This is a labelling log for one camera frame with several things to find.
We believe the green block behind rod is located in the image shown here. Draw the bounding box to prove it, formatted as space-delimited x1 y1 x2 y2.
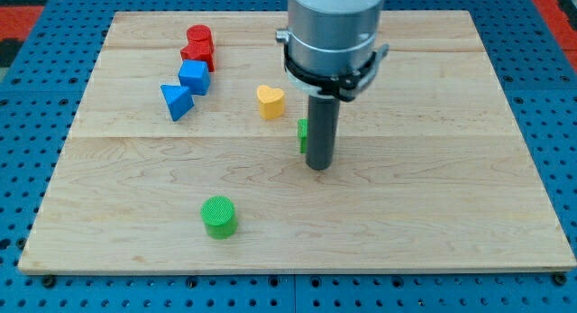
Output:
297 118 308 153

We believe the red angular block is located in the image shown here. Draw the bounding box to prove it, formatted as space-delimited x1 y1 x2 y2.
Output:
180 41 215 72

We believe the green cylinder block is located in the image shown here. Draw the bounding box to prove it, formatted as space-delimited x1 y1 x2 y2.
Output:
200 196 238 239

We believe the blue triangle block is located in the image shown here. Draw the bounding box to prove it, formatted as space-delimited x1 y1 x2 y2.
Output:
160 85 195 121

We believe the yellow heart block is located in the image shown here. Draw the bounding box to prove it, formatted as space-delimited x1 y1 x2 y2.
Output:
256 85 285 120

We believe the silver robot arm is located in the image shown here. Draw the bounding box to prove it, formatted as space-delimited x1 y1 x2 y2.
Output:
276 0 389 103

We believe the red cylinder block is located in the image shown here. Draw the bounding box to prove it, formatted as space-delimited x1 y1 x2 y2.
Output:
186 24 213 45

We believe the light wooden board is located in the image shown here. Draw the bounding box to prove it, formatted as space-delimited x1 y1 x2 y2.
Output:
18 11 576 275

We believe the blue cube block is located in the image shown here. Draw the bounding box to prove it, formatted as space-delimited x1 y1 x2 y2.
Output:
178 60 211 96

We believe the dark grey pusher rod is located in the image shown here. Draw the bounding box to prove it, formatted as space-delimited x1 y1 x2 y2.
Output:
306 96 340 170

